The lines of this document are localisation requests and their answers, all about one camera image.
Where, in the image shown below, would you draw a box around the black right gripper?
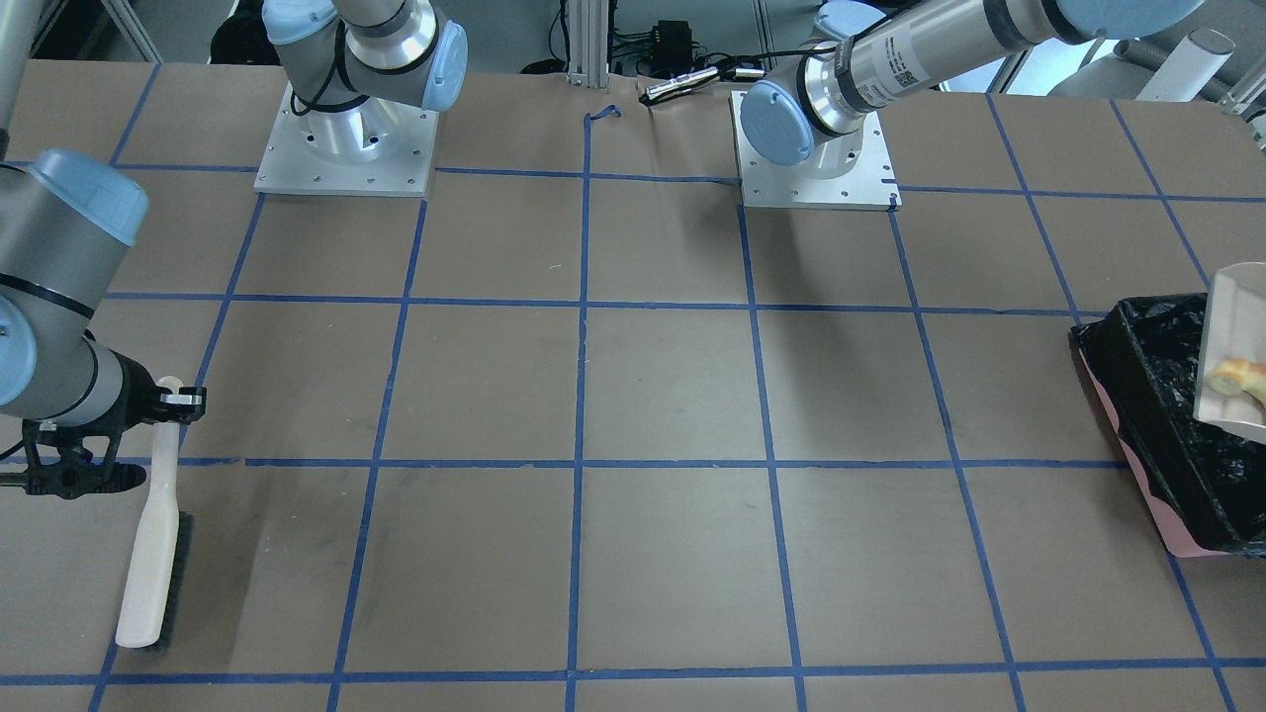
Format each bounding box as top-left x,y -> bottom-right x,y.
1,371 -> 208,497

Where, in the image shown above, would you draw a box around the white hand brush black bristles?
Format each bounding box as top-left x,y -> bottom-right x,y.
114,378 -> 192,652

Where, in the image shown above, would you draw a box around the orange peel trash piece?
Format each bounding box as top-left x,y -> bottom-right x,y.
1206,359 -> 1265,405

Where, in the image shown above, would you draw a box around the beige plastic dustpan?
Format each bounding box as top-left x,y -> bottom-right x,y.
1194,262 -> 1265,443

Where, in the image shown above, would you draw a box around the pink bin with black liner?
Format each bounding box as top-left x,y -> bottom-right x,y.
1069,293 -> 1265,557

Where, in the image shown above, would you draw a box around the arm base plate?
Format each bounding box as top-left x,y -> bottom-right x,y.
253,85 -> 441,199
730,91 -> 903,212

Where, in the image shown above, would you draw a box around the aluminium frame post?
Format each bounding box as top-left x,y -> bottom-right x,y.
563,0 -> 614,92

